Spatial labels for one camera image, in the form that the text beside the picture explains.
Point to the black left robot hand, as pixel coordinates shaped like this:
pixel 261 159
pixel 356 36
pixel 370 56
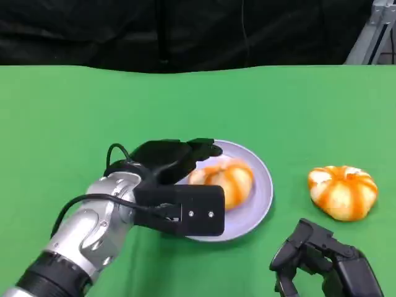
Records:
pixel 167 157

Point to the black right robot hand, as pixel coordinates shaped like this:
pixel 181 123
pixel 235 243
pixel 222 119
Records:
pixel 321 263

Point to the orange and white bread roll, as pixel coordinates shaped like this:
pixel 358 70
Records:
pixel 229 182
pixel 343 193

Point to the green table cloth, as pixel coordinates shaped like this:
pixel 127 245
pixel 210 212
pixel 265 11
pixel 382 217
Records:
pixel 198 108

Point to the lilac plate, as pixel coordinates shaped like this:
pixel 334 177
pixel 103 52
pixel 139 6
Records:
pixel 253 185

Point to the black backdrop curtain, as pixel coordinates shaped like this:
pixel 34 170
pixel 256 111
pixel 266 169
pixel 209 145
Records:
pixel 123 31

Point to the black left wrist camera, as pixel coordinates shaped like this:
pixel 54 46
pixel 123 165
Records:
pixel 198 213

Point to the aluminium frame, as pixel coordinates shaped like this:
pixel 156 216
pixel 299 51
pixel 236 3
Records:
pixel 371 34

